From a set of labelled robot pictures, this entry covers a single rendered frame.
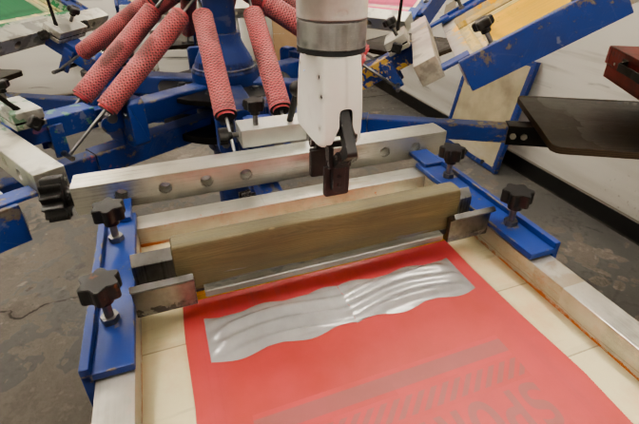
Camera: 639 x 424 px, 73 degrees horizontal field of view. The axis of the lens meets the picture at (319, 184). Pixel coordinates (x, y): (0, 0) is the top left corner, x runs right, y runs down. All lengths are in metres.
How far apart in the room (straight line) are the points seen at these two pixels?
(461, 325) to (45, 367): 1.67
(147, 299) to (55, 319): 1.62
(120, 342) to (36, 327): 1.66
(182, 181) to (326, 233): 0.29
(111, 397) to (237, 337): 0.14
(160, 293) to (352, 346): 0.24
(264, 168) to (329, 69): 0.36
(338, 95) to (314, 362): 0.30
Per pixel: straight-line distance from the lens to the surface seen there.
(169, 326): 0.60
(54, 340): 2.09
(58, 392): 1.91
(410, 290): 0.62
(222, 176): 0.76
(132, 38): 1.23
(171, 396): 0.53
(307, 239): 0.58
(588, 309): 0.63
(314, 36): 0.46
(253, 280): 0.57
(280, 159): 0.77
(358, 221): 0.59
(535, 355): 0.59
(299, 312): 0.58
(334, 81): 0.45
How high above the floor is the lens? 1.37
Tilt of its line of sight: 29 degrees down
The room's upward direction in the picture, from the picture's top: straight up
